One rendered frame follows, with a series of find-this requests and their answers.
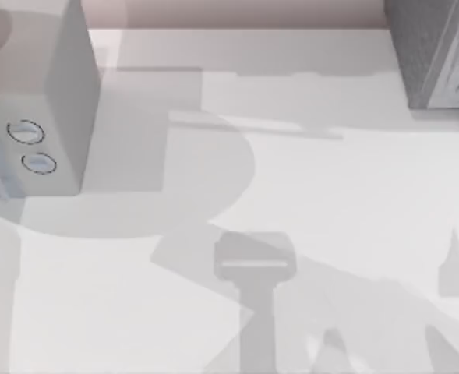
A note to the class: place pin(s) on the pale microwave oven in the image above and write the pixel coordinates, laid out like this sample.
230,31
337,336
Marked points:
63,97

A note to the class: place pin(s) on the round microwave knob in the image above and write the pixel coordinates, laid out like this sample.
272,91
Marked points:
39,163
25,131

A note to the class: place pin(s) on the grey cabinet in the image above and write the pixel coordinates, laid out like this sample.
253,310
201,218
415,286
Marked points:
420,50

